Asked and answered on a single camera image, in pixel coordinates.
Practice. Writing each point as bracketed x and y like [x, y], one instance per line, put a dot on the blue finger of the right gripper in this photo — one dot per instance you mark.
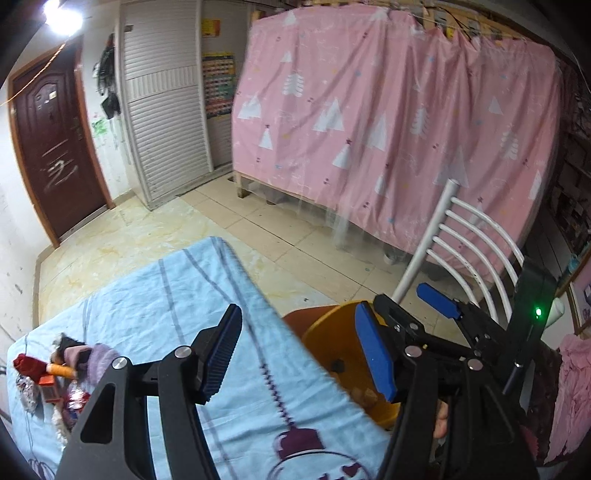
[440, 302]
[401, 325]

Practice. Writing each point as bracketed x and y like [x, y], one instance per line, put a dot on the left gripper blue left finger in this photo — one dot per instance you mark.
[214, 347]

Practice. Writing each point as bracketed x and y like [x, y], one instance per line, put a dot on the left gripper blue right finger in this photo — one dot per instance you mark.
[378, 350]

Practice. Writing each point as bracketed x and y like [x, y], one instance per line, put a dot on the orange rectangular box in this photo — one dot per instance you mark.
[50, 390]

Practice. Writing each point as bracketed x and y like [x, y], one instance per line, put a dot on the yellow trash bin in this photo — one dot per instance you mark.
[329, 334]

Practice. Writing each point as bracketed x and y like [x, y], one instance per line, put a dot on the light blue bed sheet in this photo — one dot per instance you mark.
[278, 414]

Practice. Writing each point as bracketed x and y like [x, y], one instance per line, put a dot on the pink black sock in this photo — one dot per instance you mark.
[90, 362]

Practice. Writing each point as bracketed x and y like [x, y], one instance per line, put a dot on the red white snack wrapper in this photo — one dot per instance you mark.
[72, 405]

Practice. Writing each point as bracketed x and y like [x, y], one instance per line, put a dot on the yellow tube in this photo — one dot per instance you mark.
[63, 371]

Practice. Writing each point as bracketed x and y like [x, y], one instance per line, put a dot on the red knitted hat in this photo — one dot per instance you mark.
[30, 367]

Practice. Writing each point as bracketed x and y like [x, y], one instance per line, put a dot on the pink tree-print curtain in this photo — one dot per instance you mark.
[362, 111]

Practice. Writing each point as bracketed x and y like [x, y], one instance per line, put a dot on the white louvered wardrobe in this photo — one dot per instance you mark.
[159, 48]

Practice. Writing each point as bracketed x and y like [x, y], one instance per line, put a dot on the black hanging bag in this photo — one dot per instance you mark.
[106, 80]

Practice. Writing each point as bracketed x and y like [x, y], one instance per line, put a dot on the dark red wooden door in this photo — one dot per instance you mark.
[52, 139]

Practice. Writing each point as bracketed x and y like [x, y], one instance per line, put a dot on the colourful wall chart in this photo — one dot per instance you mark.
[218, 70]

